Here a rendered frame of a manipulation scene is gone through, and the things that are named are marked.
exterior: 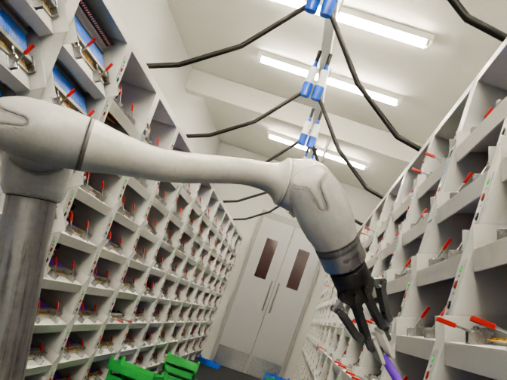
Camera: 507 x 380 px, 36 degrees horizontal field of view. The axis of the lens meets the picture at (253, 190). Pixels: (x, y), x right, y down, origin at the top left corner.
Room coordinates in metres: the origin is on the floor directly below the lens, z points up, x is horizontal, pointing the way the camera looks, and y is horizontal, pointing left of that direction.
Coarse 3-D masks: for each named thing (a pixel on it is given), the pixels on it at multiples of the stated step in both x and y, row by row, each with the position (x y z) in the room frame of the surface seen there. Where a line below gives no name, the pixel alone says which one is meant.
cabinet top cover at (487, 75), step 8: (504, 40) 1.98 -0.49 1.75; (504, 48) 1.95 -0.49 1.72; (496, 56) 2.02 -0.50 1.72; (504, 56) 1.99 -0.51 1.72; (488, 64) 2.12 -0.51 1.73; (496, 64) 2.07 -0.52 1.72; (504, 64) 2.05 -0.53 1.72; (480, 72) 2.23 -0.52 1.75; (488, 72) 2.14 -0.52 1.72; (496, 72) 2.12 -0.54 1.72; (504, 72) 2.10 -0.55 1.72; (480, 80) 2.22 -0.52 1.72; (488, 80) 2.20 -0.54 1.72; (496, 80) 2.18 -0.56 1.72; (504, 80) 2.16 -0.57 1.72; (504, 88) 2.22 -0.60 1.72
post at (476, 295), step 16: (496, 160) 1.58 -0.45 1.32; (496, 176) 1.54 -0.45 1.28; (496, 192) 1.53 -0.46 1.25; (496, 208) 1.53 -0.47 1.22; (480, 224) 1.54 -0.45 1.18; (496, 224) 1.53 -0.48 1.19; (464, 256) 1.60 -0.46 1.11; (464, 272) 1.55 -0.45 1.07; (480, 272) 1.53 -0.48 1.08; (496, 272) 1.53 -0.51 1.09; (464, 288) 1.54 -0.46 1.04; (480, 288) 1.53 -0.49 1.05; (496, 288) 1.53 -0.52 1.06; (464, 304) 1.53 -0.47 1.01; (480, 304) 1.53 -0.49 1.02; (496, 304) 1.53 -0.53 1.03; (432, 352) 1.62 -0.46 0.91; (448, 368) 1.53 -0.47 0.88
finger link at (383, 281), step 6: (378, 276) 1.60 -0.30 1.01; (384, 282) 1.58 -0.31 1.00; (378, 288) 1.60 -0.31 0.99; (384, 288) 1.59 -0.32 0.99; (378, 294) 1.61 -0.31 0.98; (384, 294) 1.59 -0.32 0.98; (378, 300) 1.62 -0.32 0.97; (384, 300) 1.60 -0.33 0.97; (384, 306) 1.60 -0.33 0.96; (384, 312) 1.63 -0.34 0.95; (390, 312) 1.61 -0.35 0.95; (390, 318) 1.62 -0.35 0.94
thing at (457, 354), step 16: (464, 320) 1.53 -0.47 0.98; (496, 320) 1.52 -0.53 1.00; (448, 336) 1.53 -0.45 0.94; (464, 336) 1.53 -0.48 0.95; (448, 352) 1.50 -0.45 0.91; (464, 352) 1.36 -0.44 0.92; (480, 352) 1.25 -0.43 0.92; (496, 352) 1.15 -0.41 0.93; (464, 368) 1.36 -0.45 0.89; (480, 368) 1.25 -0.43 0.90; (496, 368) 1.15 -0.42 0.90
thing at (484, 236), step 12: (480, 228) 1.53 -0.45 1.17; (492, 228) 1.53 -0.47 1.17; (504, 228) 1.37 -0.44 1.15; (480, 240) 1.53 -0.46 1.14; (492, 240) 1.53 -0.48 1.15; (504, 240) 1.31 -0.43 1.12; (480, 252) 1.48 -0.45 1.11; (492, 252) 1.39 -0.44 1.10; (504, 252) 1.31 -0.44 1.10; (480, 264) 1.48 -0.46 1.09; (492, 264) 1.39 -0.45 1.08; (504, 264) 1.32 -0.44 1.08
